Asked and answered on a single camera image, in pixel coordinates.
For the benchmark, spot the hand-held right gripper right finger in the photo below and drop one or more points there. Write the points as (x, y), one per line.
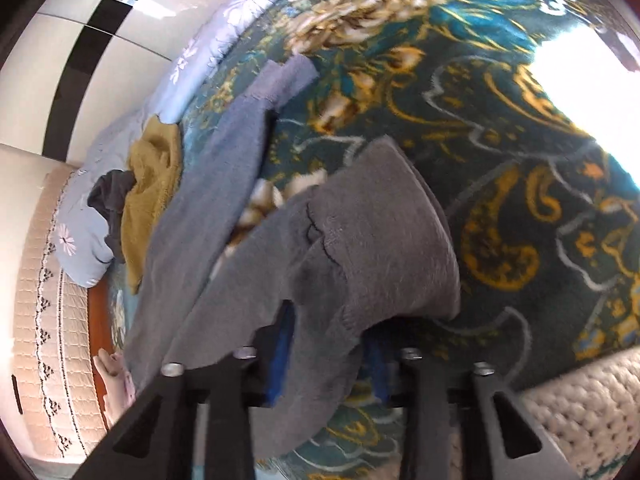
(378, 377)

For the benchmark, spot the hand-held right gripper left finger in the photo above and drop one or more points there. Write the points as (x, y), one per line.
(281, 360)

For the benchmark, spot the light blue floral pillow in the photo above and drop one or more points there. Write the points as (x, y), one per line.
(80, 245)

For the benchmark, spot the wooden bed frame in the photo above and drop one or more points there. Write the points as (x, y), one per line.
(100, 330)

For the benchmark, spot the dark garment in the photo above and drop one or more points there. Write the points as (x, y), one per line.
(112, 195)

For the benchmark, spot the teal floral blanket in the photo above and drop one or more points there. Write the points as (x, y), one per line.
(500, 160)

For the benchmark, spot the mustard yellow knit sweater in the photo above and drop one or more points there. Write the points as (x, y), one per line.
(150, 185)

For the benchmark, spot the white quilted mattress pad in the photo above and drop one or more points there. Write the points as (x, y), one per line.
(575, 410)

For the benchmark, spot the light blue floral duvet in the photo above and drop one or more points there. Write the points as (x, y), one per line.
(210, 45)

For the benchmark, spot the beige quilted headboard cover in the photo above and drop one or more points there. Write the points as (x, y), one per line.
(45, 335)

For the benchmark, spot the grey sweater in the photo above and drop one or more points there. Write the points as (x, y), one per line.
(375, 235)

